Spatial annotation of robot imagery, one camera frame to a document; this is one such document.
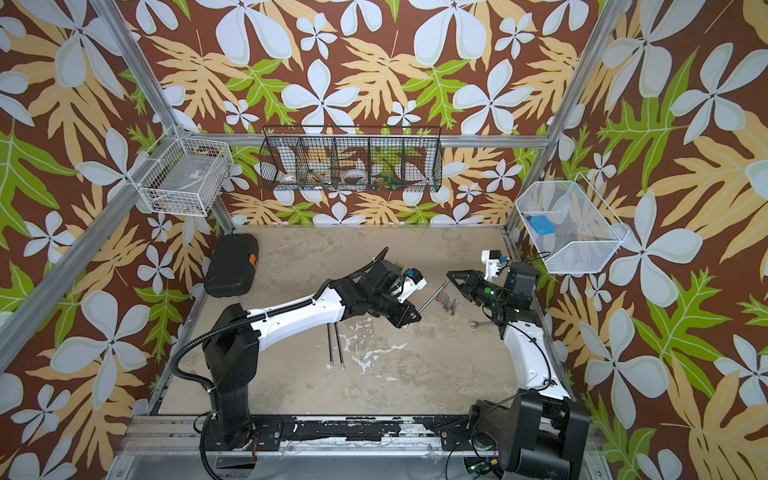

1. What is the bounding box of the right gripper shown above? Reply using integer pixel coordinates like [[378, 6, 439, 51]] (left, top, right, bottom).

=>
[[449, 271, 511, 313]]

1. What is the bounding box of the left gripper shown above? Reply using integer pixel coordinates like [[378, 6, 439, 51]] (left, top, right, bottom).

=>
[[369, 288, 425, 328]]

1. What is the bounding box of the grey pencil pink cap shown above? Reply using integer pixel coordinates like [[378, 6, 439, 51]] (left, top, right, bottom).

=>
[[333, 322, 345, 369]]

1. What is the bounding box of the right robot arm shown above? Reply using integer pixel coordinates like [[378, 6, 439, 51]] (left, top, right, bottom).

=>
[[447, 259, 591, 479]]

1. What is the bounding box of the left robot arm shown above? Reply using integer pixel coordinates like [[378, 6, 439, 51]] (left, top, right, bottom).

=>
[[170, 250, 427, 450]]

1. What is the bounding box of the silver open-end wrench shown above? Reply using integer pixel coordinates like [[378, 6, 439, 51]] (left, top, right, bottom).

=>
[[469, 320, 493, 329]]

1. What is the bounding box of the blue object in basket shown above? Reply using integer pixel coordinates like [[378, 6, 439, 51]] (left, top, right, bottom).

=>
[[528, 215, 557, 236]]

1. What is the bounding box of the white mesh corner basket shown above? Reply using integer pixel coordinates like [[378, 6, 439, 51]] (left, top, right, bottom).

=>
[[515, 175, 629, 276]]

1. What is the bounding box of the black plastic tool case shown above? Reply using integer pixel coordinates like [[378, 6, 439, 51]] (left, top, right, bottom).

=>
[[203, 233, 259, 298]]

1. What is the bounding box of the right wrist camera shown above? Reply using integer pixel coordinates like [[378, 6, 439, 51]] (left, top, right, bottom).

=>
[[481, 250, 509, 281]]

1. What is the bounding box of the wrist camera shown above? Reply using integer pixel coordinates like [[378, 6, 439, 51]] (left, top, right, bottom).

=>
[[397, 268, 427, 303], [481, 250, 509, 281]]

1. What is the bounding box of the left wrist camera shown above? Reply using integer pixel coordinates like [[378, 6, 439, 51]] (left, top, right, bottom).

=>
[[397, 268, 427, 303]]

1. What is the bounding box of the black wire basket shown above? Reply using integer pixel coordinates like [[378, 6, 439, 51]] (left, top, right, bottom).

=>
[[256, 126, 444, 192]]

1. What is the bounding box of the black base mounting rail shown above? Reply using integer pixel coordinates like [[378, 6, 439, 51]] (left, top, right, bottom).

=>
[[196, 415, 496, 452]]

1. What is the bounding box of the white wire basket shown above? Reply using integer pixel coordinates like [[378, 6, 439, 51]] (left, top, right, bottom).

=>
[[134, 137, 233, 217]]

